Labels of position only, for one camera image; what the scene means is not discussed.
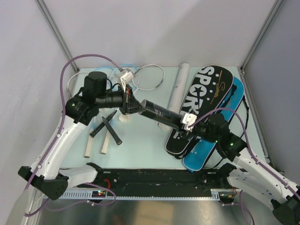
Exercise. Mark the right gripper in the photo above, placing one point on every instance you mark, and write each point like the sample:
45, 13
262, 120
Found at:
188, 133

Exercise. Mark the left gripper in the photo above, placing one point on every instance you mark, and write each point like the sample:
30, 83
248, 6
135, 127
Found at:
131, 105

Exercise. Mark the white feather shuttlecock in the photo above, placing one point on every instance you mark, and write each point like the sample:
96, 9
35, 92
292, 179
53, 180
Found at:
124, 118

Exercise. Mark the black shuttlecock tube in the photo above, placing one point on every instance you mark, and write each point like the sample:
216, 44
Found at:
155, 112

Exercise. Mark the white shuttlecock tube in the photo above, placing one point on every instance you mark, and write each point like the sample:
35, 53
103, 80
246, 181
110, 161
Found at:
179, 88

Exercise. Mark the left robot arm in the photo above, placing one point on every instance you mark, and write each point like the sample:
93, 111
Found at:
45, 174

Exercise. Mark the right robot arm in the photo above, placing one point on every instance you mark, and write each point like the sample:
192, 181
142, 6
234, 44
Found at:
261, 180

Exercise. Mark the black sport racket bag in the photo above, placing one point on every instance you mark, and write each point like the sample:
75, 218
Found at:
206, 92

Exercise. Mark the blue racket right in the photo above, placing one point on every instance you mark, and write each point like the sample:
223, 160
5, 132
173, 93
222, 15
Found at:
113, 78

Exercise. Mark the blue racket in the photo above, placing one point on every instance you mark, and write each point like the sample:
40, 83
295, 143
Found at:
90, 140
113, 78

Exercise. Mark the blue racket left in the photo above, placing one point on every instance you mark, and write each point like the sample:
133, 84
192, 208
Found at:
90, 140

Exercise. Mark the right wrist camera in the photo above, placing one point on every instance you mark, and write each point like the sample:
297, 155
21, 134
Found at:
188, 119

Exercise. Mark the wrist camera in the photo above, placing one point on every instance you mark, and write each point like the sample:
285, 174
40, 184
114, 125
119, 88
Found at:
188, 119
125, 75

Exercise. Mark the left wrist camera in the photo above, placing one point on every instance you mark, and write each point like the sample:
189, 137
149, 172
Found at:
125, 75

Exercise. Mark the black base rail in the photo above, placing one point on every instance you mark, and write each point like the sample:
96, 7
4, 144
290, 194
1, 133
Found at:
162, 182

